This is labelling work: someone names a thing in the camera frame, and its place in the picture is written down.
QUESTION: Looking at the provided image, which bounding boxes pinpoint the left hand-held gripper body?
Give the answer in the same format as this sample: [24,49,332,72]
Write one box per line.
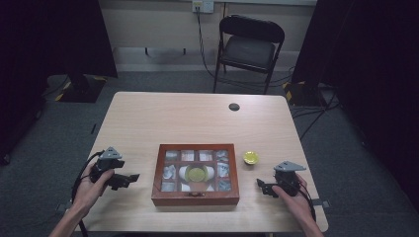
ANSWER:
[89,146,126,185]

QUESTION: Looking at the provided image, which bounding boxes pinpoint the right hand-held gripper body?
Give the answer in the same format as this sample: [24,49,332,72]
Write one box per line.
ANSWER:
[273,160,307,198]

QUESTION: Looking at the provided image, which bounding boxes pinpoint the yellow capsule cup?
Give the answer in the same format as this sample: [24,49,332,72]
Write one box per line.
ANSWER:
[242,150,260,166]
[185,166,210,183]

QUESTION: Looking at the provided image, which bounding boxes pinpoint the wooden box with glass lid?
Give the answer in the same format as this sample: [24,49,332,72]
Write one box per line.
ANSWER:
[150,143,240,207]

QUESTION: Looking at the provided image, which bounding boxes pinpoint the person's right hand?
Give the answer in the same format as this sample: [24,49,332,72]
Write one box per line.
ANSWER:
[271,173,316,226]

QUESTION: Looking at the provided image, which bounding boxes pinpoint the person's left hand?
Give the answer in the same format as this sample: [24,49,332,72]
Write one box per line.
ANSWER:
[70,163,116,215]

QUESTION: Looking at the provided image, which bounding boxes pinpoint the group of white sachets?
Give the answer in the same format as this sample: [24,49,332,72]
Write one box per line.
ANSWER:
[159,149,231,193]

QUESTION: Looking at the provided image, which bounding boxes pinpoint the grey tape strip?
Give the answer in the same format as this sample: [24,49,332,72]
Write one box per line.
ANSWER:
[54,200,74,213]
[312,197,330,209]

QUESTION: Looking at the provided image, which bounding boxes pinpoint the white round capsule holder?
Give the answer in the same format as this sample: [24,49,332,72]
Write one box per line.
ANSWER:
[177,164,215,193]

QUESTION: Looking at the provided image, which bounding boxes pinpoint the black stand base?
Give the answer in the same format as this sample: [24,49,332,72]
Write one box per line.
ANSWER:
[54,74,109,105]
[282,80,327,108]

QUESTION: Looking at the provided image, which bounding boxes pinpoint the black folding chair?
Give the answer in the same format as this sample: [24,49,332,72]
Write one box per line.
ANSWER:
[211,14,287,96]

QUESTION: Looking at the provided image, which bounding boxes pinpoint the black curtain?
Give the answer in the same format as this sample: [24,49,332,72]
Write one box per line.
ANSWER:
[291,0,419,211]
[0,0,119,166]

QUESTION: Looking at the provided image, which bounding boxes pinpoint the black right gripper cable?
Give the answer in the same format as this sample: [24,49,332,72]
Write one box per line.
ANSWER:
[294,181,318,222]

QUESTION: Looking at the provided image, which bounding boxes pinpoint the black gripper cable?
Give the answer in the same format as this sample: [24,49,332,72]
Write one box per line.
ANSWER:
[294,181,318,222]
[70,150,105,237]

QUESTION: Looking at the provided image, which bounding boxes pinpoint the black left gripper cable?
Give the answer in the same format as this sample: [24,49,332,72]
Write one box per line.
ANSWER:
[70,150,105,237]

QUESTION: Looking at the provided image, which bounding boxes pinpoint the black floor cables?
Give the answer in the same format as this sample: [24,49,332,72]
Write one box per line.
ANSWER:
[291,86,341,140]

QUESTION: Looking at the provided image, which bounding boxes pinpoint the white wall socket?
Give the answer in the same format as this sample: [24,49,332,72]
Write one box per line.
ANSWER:
[192,0,215,15]

